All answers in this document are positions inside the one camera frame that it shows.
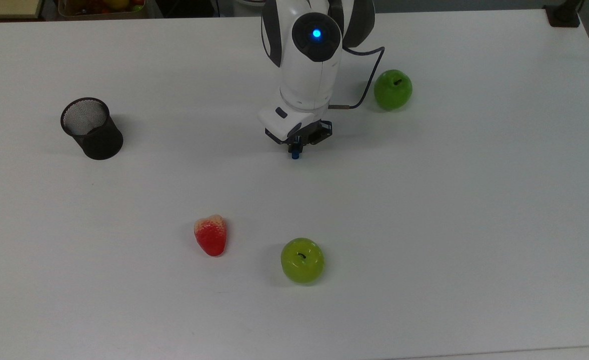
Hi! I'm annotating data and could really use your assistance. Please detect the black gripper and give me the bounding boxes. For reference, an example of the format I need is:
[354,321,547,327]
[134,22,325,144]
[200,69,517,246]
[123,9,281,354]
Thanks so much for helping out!
[265,120,333,153]

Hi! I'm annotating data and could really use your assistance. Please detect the bright green toy apple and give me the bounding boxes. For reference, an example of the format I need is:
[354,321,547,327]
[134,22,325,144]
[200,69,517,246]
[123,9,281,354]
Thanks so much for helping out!
[373,69,414,112]

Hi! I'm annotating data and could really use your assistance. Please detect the yellowish green toy apple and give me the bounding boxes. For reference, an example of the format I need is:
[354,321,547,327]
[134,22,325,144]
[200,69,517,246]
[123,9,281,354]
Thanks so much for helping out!
[280,237,325,285]

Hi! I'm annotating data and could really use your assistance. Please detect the red toy strawberry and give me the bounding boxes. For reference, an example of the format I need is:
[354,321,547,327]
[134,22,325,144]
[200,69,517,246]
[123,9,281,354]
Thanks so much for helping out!
[193,214,228,258]

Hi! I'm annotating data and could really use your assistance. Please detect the black mesh pen cup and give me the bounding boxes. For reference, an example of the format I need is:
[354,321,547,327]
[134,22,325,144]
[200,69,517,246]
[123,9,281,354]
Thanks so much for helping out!
[60,97,124,161]

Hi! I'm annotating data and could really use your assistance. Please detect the box of toy fruit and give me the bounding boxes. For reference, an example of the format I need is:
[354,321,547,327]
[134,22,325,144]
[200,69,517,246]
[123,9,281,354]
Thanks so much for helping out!
[57,0,148,20]

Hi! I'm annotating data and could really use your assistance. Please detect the black stand base clamp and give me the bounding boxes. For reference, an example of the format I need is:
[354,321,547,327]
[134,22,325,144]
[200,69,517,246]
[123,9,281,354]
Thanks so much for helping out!
[544,0,586,28]

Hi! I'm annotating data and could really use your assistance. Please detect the light wooden board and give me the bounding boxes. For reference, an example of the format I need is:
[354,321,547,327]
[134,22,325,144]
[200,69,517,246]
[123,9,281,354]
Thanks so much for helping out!
[0,0,44,20]

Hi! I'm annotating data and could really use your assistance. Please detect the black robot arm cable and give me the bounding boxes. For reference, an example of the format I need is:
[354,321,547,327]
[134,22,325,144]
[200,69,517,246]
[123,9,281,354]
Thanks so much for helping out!
[328,46,386,110]

